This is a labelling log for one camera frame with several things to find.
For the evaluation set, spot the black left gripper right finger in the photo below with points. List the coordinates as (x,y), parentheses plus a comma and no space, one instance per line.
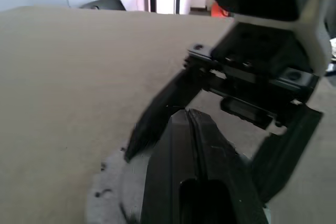
(220,161)

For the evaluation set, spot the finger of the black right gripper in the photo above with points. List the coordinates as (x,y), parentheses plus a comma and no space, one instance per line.
(157,119)
(286,161)

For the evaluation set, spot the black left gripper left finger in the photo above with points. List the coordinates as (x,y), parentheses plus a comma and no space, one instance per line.
(168,169)

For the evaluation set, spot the orange background object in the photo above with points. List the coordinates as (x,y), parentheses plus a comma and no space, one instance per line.
(219,11)

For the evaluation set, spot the dark grey folding chair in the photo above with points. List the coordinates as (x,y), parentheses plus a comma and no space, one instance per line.
(107,3)

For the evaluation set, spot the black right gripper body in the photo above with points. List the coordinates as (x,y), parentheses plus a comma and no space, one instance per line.
(257,51)

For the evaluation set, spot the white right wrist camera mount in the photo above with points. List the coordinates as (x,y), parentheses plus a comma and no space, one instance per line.
(312,24)

